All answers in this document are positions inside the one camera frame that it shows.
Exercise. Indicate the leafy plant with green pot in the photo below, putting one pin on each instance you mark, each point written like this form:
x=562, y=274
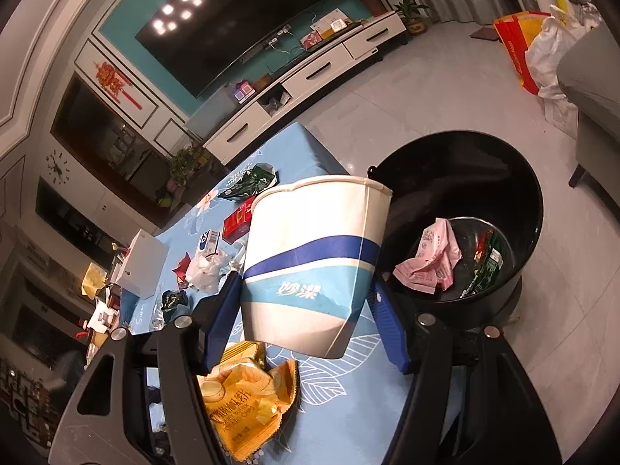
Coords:
x=184, y=164

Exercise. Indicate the green wrapper with red stripe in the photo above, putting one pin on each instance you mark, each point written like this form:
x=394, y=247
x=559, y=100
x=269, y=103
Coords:
x=491, y=261

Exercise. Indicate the white plastic bag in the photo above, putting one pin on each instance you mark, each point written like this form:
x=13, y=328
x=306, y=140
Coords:
x=206, y=271

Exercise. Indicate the red wall decoration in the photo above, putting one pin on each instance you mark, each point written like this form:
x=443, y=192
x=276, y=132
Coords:
x=114, y=80

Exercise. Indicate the red and yellow woven bag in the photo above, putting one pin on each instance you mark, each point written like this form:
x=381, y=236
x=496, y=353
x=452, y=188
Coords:
x=513, y=43

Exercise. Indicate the white and blue paper cup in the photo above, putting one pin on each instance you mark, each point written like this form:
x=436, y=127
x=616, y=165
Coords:
x=310, y=232

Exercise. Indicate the small red wrapper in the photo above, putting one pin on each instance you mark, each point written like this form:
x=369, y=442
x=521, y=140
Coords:
x=181, y=266

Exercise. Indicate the black television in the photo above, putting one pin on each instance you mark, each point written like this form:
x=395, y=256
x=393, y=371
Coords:
x=232, y=24

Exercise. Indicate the brown doormat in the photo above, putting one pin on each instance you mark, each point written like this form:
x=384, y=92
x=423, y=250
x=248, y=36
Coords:
x=483, y=33

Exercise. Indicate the light blue printed tablecloth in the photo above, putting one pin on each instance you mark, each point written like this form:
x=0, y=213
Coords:
x=300, y=160

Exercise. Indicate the white television cabinet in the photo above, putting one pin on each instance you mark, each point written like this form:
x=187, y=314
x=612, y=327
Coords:
x=315, y=65

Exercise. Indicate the large white plastic sack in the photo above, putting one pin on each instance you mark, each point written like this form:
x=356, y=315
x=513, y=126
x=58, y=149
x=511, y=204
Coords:
x=547, y=53

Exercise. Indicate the grey sofa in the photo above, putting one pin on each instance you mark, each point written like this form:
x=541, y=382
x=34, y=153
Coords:
x=596, y=106

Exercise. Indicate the potted plant in yellow pot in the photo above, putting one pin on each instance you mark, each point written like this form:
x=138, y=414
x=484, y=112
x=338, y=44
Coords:
x=414, y=22

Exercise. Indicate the yellow potato chip bag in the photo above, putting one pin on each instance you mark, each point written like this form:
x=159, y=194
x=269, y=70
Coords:
x=247, y=397

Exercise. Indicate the yellow cloth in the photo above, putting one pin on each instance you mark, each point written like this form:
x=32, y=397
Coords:
x=93, y=278

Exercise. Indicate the large green snack bag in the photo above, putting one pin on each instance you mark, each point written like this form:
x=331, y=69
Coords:
x=247, y=185

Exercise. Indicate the red box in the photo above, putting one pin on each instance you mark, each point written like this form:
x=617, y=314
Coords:
x=237, y=223

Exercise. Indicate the red card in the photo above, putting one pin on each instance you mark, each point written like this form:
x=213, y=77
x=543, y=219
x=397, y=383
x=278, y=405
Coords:
x=311, y=39

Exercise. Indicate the black trash bin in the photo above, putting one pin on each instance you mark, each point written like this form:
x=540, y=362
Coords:
x=484, y=174

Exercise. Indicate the pink crumpled wrapper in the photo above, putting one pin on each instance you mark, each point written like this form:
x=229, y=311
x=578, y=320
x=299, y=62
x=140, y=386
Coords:
x=431, y=261

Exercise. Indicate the dark green crumpled wrapper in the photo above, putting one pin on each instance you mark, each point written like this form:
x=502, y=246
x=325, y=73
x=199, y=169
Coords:
x=172, y=300

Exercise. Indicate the white box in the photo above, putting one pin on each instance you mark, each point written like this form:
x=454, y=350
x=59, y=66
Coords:
x=143, y=261

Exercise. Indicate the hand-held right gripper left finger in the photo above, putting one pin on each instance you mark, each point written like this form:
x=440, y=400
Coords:
x=223, y=319

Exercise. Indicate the white and blue carton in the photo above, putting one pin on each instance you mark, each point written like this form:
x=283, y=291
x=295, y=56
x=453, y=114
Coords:
x=207, y=241

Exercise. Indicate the black wall clock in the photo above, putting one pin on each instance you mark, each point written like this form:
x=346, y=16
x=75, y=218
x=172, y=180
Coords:
x=58, y=167

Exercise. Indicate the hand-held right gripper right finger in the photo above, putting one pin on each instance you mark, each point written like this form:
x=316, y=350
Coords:
x=387, y=329

